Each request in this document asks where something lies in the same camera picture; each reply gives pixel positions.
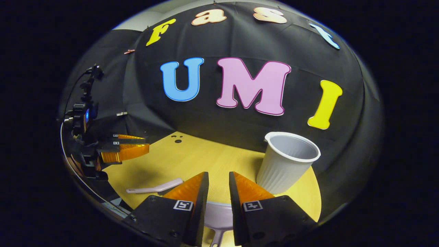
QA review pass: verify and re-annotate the light purple dustpan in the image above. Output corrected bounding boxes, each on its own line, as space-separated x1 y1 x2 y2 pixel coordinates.
204 202 235 247

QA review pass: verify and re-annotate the light purple small broom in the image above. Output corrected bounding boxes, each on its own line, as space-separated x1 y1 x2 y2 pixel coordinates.
126 178 184 194

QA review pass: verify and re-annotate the yellow wooden desktop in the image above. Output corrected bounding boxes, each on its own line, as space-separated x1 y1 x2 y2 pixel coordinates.
102 131 322 247

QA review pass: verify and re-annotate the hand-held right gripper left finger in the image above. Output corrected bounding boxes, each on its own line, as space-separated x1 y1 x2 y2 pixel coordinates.
123 172 210 247

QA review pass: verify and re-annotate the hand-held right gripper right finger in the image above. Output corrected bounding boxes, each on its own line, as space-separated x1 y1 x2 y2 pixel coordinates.
229 171 318 247

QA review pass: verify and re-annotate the black backdrop cloth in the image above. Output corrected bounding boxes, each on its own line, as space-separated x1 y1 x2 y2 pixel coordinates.
60 2 384 220

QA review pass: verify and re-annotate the white ribbed garbage bin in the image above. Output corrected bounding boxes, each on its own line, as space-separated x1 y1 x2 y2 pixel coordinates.
256 132 321 195

